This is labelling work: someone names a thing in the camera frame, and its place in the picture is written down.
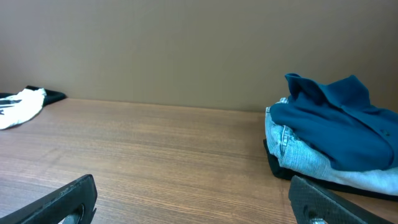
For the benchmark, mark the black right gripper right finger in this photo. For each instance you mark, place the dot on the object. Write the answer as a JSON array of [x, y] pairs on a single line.
[[313, 204]]

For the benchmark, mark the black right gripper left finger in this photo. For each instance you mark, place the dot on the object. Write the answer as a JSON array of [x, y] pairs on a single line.
[[72, 203]]

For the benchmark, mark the white Puma t-shirt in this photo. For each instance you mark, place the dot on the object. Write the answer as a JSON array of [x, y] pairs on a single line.
[[19, 108]]

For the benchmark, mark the light blue folded jeans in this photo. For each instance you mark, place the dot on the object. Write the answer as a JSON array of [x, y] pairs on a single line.
[[297, 155]]

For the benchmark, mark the dark blue polo shirt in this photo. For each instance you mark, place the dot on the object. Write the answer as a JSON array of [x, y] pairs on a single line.
[[339, 120]]

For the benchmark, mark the black garment with logo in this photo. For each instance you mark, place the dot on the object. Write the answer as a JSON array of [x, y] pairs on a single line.
[[50, 97]]

